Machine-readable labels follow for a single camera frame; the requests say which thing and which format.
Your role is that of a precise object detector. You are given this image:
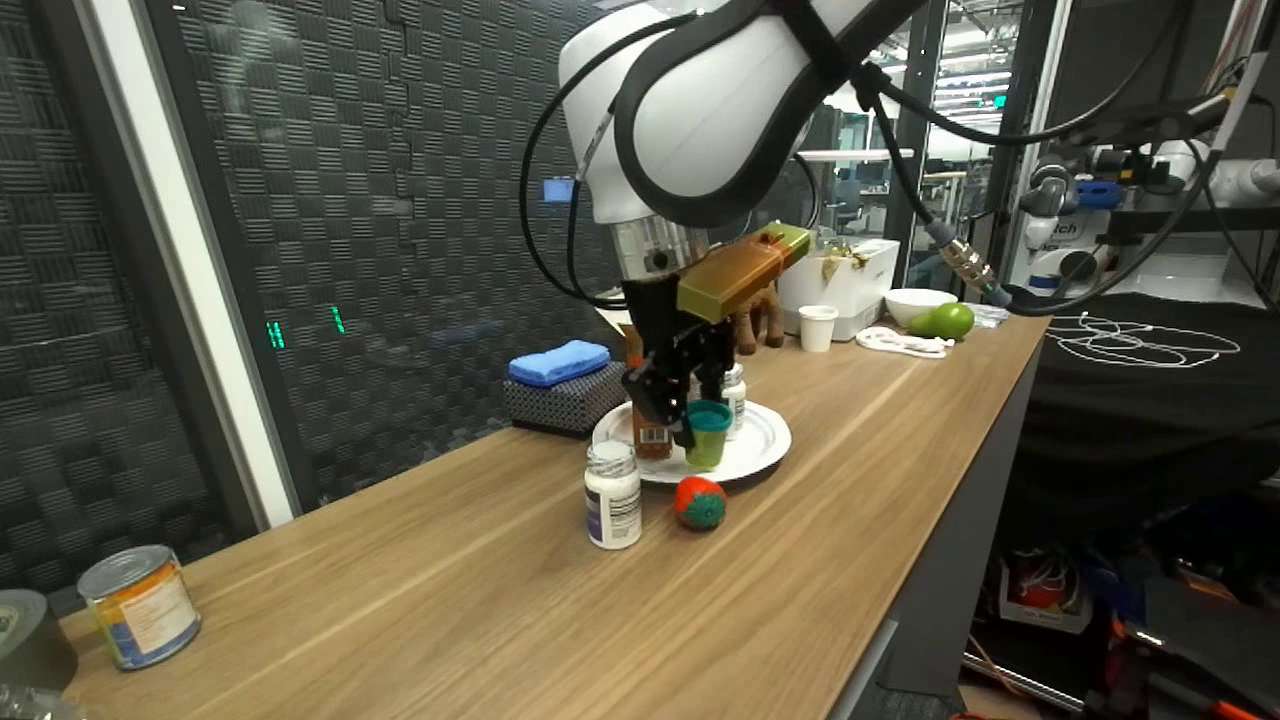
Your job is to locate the tin can with label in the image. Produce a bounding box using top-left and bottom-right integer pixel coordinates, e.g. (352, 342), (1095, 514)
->
(72, 543), (203, 674)

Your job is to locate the small white pill bottle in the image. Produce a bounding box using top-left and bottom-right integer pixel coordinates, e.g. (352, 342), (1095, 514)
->
(718, 360), (753, 427)

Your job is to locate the orange green ball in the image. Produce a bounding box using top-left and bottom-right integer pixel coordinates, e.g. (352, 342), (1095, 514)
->
(667, 472), (731, 534)

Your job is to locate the blue folded cloth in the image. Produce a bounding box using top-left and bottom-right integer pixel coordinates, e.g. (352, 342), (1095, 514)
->
(505, 334), (617, 392)

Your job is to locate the white bowl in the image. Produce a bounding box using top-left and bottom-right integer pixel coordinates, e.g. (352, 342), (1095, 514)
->
(879, 283), (960, 334)

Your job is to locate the white cable coil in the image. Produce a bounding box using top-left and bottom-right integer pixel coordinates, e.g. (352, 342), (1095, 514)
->
(1054, 306), (1243, 372)

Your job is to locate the grey box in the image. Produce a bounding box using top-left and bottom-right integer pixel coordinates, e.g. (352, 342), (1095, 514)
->
(501, 364), (633, 441)

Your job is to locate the white foam cup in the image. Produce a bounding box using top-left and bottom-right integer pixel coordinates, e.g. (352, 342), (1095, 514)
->
(796, 299), (841, 357)

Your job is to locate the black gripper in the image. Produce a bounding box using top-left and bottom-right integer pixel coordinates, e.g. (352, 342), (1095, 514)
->
(620, 275), (735, 433)

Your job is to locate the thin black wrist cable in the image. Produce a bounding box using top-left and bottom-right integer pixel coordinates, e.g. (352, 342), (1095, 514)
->
(515, 10), (698, 313)

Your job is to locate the brown green wrist camera mount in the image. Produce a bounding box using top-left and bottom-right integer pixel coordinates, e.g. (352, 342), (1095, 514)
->
(673, 218), (818, 328)

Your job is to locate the white paper plate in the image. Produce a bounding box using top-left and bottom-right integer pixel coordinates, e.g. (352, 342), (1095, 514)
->
(586, 392), (796, 489)

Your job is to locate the white blue machine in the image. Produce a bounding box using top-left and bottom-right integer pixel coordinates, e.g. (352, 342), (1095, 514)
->
(1004, 130), (1280, 304)

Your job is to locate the green fruit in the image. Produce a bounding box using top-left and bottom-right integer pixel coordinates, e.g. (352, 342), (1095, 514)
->
(918, 299), (980, 342)

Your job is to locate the dark tape roll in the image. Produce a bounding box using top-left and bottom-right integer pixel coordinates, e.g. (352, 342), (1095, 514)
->
(0, 586), (81, 697)

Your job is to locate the large white pill bottle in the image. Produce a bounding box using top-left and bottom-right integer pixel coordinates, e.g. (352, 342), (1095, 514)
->
(581, 436), (644, 551)

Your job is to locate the thick cable metal connector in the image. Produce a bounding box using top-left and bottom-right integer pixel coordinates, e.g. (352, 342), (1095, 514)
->
(854, 56), (1237, 319)

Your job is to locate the white cord bundle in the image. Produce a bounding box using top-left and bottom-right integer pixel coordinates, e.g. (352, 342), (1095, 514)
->
(854, 323), (958, 360)

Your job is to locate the black cloth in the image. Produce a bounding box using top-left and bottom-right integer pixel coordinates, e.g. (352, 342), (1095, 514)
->
(1024, 291), (1280, 472)

